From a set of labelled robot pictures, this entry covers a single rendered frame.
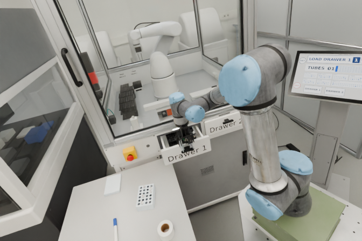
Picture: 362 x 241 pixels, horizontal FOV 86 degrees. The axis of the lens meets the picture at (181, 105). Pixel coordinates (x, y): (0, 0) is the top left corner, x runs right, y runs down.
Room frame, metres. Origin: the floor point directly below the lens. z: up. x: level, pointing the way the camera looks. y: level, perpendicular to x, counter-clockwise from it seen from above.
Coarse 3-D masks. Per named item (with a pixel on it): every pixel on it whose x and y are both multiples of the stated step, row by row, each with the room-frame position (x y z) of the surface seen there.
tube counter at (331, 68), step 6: (330, 66) 1.07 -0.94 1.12; (336, 66) 1.05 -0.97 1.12; (342, 66) 1.03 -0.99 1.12; (348, 66) 1.01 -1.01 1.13; (354, 66) 0.99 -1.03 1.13; (360, 66) 0.98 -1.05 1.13; (342, 72) 1.01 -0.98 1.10; (348, 72) 0.99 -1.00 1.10; (354, 72) 0.97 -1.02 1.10; (360, 72) 0.96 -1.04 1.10
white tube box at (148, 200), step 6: (150, 186) 0.74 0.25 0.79; (138, 192) 0.71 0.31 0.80; (144, 192) 0.70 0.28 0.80; (138, 198) 0.67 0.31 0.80; (144, 198) 0.67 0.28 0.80; (150, 198) 0.66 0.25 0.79; (138, 204) 0.64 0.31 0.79; (144, 204) 0.63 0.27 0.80; (150, 204) 0.62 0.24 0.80; (138, 210) 0.63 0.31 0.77
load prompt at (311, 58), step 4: (308, 56) 1.18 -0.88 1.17; (312, 56) 1.17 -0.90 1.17; (316, 56) 1.15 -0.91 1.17; (320, 56) 1.14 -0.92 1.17; (324, 56) 1.12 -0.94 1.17; (328, 56) 1.11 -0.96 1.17; (332, 56) 1.10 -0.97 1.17; (336, 56) 1.08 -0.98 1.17; (340, 56) 1.07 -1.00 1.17; (344, 56) 1.06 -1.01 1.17; (348, 56) 1.05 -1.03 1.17; (352, 56) 1.03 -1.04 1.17; (356, 56) 1.02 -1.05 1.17; (360, 56) 1.01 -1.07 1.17; (308, 60) 1.17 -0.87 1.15; (312, 60) 1.15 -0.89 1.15; (316, 60) 1.14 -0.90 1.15; (320, 60) 1.12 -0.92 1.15; (324, 60) 1.11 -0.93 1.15; (328, 60) 1.10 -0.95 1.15; (332, 60) 1.08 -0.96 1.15; (336, 60) 1.07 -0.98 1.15; (340, 60) 1.06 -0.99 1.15; (344, 60) 1.05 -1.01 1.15; (348, 60) 1.03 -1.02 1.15; (352, 60) 1.02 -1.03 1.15; (356, 60) 1.01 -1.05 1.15; (360, 60) 1.00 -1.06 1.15; (356, 64) 1.00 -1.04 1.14; (360, 64) 0.98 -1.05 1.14
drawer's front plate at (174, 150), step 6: (198, 138) 0.88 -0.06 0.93; (204, 138) 0.88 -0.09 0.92; (186, 144) 0.86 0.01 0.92; (198, 144) 0.87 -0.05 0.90; (204, 144) 0.88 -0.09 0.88; (210, 144) 0.88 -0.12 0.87; (162, 150) 0.85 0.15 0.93; (168, 150) 0.84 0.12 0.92; (174, 150) 0.85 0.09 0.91; (180, 150) 0.85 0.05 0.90; (192, 150) 0.87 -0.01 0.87; (198, 150) 0.87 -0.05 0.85; (204, 150) 0.88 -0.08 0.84; (210, 150) 0.88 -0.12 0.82; (162, 156) 0.84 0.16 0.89; (168, 156) 0.84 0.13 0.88; (174, 156) 0.85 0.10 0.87; (186, 156) 0.86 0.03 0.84; (192, 156) 0.86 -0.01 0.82; (168, 162) 0.84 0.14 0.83; (174, 162) 0.85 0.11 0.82
